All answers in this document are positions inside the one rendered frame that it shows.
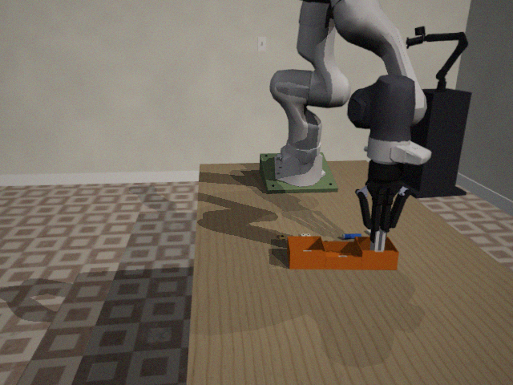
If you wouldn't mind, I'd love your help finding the orange three-compartment bin rack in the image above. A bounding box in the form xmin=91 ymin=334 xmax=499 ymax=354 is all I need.
xmin=287 ymin=237 xmax=399 ymax=270

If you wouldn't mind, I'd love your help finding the blue battery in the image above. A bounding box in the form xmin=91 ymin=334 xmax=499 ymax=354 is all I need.
xmin=342 ymin=233 xmax=362 ymax=239

